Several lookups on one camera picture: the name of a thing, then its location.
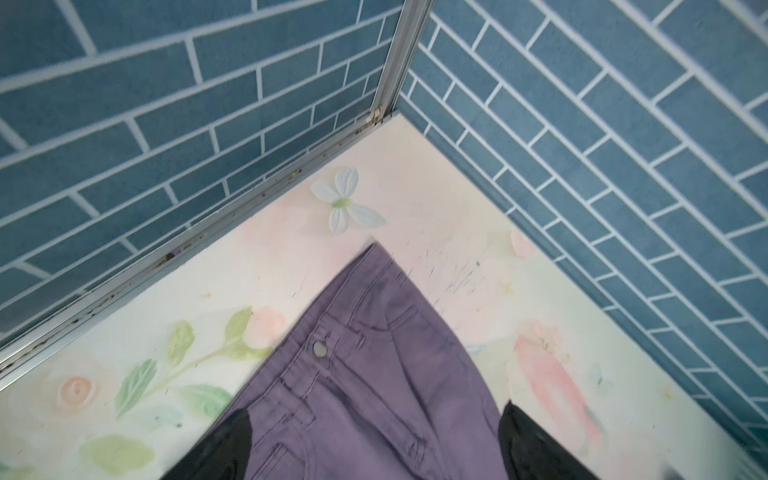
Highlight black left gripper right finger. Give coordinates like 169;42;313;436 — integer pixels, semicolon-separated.
498;402;597;480

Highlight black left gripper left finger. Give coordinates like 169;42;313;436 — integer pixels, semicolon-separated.
161;409;252;480

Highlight purple trousers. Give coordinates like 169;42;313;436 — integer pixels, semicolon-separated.
230;243;506;479

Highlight left side aluminium rail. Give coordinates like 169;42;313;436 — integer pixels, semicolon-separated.
1;114;392;390

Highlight left rear aluminium corner post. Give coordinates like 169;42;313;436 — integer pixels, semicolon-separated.
369;0;434;125

